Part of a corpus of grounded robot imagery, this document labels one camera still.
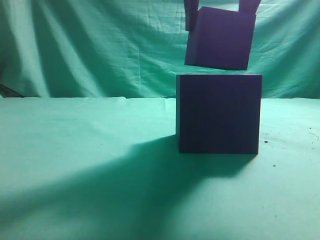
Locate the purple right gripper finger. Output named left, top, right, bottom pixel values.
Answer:
left=238, top=0, right=261, bottom=14

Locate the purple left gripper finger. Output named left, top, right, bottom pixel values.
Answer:
left=183, top=0, right=200, bottom=31

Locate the purple cube block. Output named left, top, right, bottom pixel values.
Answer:
left=184, top=6, right=256, bottom=71

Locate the dark blue groove box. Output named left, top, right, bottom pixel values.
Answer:
left=176, top=74, right=263, bottom=155

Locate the green backdrop cloth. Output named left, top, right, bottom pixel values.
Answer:
left=0, top=0, right=320, bottom=99

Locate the green table cloth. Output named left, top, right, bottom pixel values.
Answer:
left=0, top=97, right=320, bottom=240

